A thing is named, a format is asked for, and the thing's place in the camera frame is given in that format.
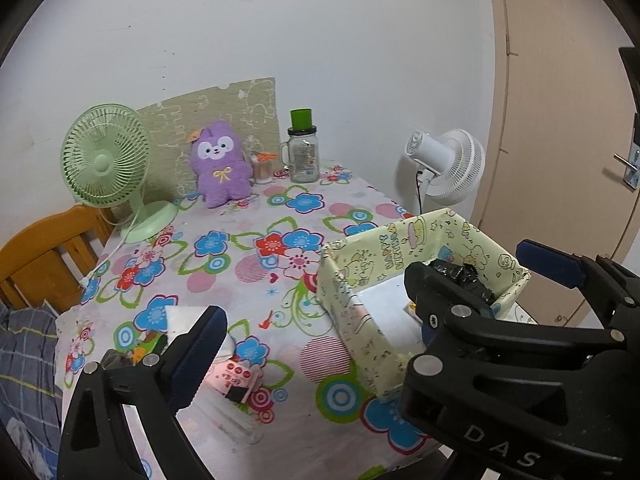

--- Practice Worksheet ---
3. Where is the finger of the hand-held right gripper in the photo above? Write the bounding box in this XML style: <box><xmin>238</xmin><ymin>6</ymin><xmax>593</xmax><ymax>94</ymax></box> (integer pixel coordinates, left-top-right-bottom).
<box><xmin>401</xmin><ymin>260</ymin><xmax>606</xmax><ymax>418</ymax></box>
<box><xmin>516</xmin><ymin>239</ymin><xmax>640</xmax><ymax>311</ymax></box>

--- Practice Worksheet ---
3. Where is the green white tissue pack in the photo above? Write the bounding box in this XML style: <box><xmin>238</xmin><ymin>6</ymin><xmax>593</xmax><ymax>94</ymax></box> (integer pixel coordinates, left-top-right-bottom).
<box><xmin>132</xmin><ymin>305</ymin><xmax>237</xmax><ymax>366</ymax></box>

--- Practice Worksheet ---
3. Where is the purple plush toy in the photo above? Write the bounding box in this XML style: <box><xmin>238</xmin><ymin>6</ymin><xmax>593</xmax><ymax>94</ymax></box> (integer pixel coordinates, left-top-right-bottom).
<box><xmin>189</xmin><ymin>119</ymin><xmax>253</xmax><ymax>209</ymax></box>

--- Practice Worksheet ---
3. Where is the cotton swab container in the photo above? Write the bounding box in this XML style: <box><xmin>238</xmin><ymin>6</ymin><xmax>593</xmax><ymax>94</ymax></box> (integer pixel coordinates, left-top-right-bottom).
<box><xmin>250</xmin><ymin>151</ymin><xmax>277</xmax><ymax>186</ymax></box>

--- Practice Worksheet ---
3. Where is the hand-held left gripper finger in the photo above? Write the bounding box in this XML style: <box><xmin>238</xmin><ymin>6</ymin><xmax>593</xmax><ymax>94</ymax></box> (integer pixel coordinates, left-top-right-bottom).
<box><xmin>57</xmin><ymin>305</ymin><xmax>228</xmax><ymax>480</ymax></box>

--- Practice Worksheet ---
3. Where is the white desk fan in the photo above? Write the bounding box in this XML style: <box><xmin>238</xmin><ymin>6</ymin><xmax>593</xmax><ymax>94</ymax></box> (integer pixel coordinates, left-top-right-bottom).
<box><xmin>404</xmin><ymin>129</ymin><xmax>486</xmax><ymax>207</ymax></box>

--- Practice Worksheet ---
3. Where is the pink wet wipes packet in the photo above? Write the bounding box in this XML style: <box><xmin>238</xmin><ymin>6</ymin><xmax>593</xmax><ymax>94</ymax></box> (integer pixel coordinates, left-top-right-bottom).
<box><xmin>202</xmin><ymin>355</ymin><xmax>266</xmax><ymax>403</ymax></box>

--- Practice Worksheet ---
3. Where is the metal door handle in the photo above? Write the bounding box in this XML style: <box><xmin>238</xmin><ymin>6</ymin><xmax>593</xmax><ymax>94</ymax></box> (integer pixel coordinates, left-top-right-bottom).
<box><xmin>614</xmin><ymin>115</ymin><xmax>640</xmax><ymax>187</ymax></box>

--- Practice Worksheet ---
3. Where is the green desk fan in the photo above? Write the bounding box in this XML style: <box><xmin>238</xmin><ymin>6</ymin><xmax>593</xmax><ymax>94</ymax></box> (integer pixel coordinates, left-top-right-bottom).
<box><xmin>61</xmin><ymin>103</ymin><xmax>178</xmax><ymax>245</ymax></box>

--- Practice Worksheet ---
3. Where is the black plastic bag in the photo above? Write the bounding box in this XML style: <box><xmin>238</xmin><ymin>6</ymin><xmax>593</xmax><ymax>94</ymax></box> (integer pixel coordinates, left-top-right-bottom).
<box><xmin>427</xmin><ymin>258</ymin><xmax>501</xmax><ymax>306</ymax></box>

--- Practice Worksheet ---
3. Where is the glass jar mug green lid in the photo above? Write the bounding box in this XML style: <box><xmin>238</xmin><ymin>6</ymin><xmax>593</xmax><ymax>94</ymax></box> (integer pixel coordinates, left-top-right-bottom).
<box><xmin>281</xmin><ymin>108</ymin><xmax>321</xmax><ymax>184</ymax></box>

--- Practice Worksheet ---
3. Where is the clear plastic packet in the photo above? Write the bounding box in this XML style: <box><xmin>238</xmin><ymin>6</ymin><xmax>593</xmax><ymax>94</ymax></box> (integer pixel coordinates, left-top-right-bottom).
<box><xmin>197</xmin><ymin>392</ymin><xmax>263</xmax><ymax>446</ymax></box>

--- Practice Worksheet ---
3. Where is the white fan cord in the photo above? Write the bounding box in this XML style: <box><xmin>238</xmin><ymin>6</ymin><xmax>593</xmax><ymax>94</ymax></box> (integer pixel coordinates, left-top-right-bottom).
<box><xmin>80</xmin><ymin>205</ymin><xmax>146</xmax><ymax>291</ymax></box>

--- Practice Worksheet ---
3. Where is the beige door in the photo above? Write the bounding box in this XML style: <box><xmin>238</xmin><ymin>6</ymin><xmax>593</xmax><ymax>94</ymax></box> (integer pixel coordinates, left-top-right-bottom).
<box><xmin>485</xmin><ymin>0</ymin><xmax>640</xmax><ymax>331</ymax></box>

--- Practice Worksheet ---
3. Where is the grey plaid pillow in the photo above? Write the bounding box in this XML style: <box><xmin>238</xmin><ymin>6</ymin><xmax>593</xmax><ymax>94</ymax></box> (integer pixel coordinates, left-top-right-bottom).
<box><xmin>0</xmin><ymin>302</ymin><xmax>63</xmax><ymax>461</ymax></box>

